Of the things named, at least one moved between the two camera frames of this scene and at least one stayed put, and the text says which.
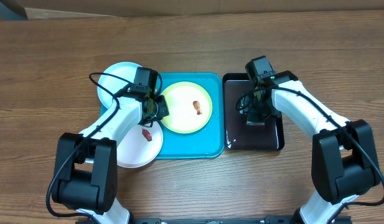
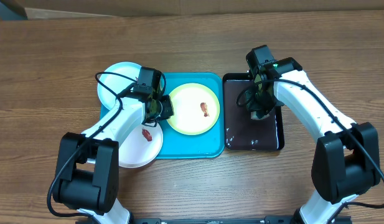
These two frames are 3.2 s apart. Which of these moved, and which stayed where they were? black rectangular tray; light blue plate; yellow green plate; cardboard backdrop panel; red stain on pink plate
Moved: yellow green plate
Stayed: black rectangular tray; cardboard backdrop panel; red stain on pink plate; light blue plate
